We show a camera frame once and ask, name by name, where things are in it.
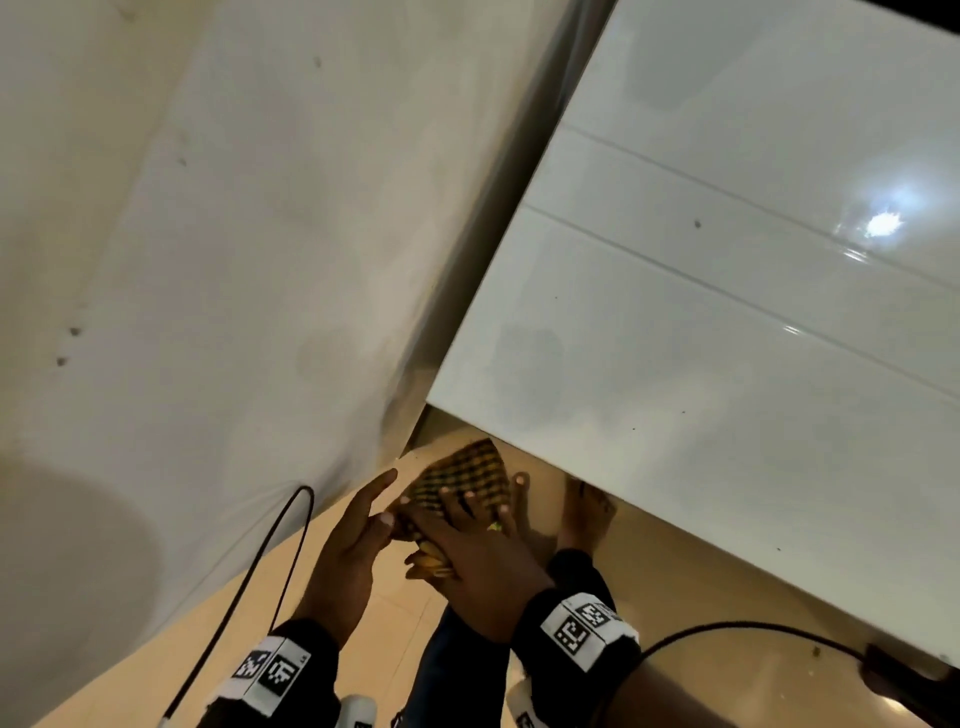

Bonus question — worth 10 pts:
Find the person's leg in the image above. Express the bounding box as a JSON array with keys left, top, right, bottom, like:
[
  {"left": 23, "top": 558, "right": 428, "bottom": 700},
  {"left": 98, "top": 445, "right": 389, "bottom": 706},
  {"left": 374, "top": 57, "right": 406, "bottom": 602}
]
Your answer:
[
  {"left": 547, "top": 548, "right": 616, "bottom": 609},
  {"left": 393, "top": 603, "right": 511, "bottom": 728}
]

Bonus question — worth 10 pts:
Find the black marker wristband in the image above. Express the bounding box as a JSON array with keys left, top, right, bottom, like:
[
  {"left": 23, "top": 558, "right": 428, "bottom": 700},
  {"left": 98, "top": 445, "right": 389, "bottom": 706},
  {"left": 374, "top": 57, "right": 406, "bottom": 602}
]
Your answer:
[
  {"left": 196, "top": 618, "right": 343, "bottom": 728},
  {"left": 511, "top": 587, "right": 644, "bottom": 728}
]

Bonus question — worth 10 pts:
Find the person's foot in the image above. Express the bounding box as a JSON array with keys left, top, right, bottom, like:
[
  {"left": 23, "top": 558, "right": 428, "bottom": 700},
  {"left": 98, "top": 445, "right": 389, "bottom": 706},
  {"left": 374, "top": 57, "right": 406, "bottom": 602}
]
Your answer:
[
  {"left": 509, "top": 472, "right": 560, "bottom": 568},
  {"left": 558, "top": 479, "right": 618, "bottom": 556}
]

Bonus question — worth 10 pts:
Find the person's right foot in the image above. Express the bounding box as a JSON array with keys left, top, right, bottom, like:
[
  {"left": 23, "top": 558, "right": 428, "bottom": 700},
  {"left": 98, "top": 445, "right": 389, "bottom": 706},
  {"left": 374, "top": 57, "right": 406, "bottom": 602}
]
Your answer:
[{"left": 558, "top": 479, "right": 618, "bottom": 556}]

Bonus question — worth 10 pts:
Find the person's right leg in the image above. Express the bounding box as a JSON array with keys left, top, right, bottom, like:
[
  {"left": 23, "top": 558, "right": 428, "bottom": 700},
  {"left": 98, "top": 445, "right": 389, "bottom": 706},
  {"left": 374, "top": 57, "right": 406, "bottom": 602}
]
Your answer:
[{"left": 547, "top": 548, "right": 616, "bottom": 609}]

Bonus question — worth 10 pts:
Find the person's left foot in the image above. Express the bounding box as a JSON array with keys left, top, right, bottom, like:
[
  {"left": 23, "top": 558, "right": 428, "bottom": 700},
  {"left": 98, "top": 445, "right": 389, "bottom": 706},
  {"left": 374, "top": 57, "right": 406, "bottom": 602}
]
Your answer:
[{"left": 509, "top": 472, "right": 560, "bottom": 568}]

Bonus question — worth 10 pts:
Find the white table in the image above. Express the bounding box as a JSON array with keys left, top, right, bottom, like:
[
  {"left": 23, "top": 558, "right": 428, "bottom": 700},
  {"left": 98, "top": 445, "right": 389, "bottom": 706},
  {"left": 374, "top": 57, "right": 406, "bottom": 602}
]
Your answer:
[{"left": 425, "top": 0, "right": 960, "bottom": 669}]

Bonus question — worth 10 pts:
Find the person's left hand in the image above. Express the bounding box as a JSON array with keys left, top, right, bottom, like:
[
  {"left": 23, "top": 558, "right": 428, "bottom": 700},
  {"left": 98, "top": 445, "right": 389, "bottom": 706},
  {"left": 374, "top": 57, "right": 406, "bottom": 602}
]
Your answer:
[{"left": 290, "top": 468, "right": 399, "bottom": 650}]

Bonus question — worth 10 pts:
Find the person's left leg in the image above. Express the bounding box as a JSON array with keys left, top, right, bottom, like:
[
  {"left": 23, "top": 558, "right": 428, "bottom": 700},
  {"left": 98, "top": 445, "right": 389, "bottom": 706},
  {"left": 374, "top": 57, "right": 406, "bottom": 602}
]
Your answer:
[{"left": 393, "top": 603, "right": 511, "bottom": 728}]

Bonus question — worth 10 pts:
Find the black cable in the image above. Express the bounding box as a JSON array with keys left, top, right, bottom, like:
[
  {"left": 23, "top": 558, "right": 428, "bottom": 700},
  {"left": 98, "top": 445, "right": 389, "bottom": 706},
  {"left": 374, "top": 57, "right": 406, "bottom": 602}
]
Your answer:
[
  {"left": 157, "top": 485, "right": 316, "bottom": 728},
  {"left": 637, "top": 620, "right": 871, "bottom": 665}
]

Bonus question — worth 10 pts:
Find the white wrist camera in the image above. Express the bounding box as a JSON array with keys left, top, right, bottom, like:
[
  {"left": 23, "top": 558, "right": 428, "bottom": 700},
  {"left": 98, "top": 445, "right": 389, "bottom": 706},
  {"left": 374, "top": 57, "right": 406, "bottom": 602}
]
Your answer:
[
  {"left": 506, "top": 678, "right": 549, "bottom": 728},
  {"left": 335, "top": 695, "right": 378, "bottom": 728}
]

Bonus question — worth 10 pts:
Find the brown checkered cloth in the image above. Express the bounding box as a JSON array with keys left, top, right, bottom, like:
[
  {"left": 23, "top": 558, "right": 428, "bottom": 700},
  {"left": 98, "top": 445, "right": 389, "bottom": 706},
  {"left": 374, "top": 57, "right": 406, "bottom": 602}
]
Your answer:
[{"left": 391, "top": 438, "right": 513, "bottom": 583}]

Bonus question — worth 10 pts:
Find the person's right hand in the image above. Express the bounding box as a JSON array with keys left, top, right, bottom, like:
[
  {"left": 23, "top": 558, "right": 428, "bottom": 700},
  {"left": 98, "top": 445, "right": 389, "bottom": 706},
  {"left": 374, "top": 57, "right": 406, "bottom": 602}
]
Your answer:
[{"left": 397, "top": 487, "right": 556, "bottom": 646}]

